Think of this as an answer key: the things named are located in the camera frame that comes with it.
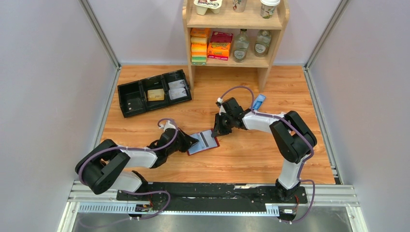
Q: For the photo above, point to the black three-compartment tray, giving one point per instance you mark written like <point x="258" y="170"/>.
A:
<point x="133" y="96"/>

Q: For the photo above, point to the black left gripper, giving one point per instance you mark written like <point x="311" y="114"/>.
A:
<point x="190" y="140"/>

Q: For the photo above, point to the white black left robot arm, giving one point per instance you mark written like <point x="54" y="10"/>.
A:
<point x="104" y="167"/>

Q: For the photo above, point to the orange red snack box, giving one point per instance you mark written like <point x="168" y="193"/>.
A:
<point x="219" y="45"/>

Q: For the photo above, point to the gold card in tray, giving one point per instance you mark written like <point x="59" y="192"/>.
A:
<point x="155" y="95"/>

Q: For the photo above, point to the silver card in tray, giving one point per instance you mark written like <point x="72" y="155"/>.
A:
<point x="177" y="93"/>

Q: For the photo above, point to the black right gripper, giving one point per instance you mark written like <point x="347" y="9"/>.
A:
<point x="218" y="131"/>

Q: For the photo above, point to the white lidded cup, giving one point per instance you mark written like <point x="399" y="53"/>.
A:
<point x="268" y="7"/>

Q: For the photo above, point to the white VIP card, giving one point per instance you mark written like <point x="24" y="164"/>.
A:
<point x="176" y="84"/>

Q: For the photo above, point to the stack of coloured sponges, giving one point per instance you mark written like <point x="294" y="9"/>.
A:
<point x="198" y="49"/>

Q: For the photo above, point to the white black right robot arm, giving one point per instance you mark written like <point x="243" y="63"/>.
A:
<point x="294" y="139"/>

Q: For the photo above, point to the left clear glass bottle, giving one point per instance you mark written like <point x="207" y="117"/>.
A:
<point x="241" y="45"/>

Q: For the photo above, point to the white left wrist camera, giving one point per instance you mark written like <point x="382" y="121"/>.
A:
<point x="167" y="125"/>

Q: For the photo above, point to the wooden shelf unit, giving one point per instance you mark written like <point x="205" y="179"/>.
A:
<point x="229" y="21"/>

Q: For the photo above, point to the white yogurt cup pack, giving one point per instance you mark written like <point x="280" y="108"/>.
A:
<point x="202" y="6"/>

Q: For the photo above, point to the right clear glass bottle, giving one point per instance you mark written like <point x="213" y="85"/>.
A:
<point x="262" y="43"/>

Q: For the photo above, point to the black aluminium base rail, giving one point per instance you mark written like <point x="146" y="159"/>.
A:
<point x="205" y="207"/>

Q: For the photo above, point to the clear glass bottle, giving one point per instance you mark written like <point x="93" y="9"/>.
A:
<point x="262" y="43"/>
<point x="241" y="45"/>

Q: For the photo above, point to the patterned paper cup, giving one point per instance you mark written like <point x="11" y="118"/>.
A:
<point x="239" y="5"/>

